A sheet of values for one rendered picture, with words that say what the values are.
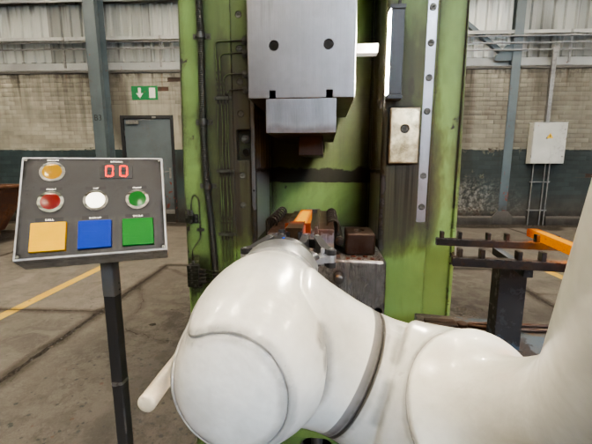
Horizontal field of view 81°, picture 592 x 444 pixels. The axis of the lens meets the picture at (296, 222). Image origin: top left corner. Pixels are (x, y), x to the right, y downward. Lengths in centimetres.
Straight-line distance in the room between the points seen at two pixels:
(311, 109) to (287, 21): 24
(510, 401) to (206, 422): 15
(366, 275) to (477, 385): 80
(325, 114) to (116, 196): 61
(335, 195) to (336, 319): 128
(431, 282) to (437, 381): 105
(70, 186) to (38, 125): 786
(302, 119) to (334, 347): 85
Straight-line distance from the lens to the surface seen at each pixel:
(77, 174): 110
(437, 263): 127
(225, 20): 128
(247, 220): 121
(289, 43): 108
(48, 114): 880
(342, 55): 106
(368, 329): 26
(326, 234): 104
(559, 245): 106
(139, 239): 99
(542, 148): 808
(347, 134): 151
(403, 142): 117
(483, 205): 782
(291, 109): 104
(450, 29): 129
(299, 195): 151
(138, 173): 108
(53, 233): 103
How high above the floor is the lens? 118
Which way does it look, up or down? 9 degrees down
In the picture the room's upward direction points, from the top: straight up
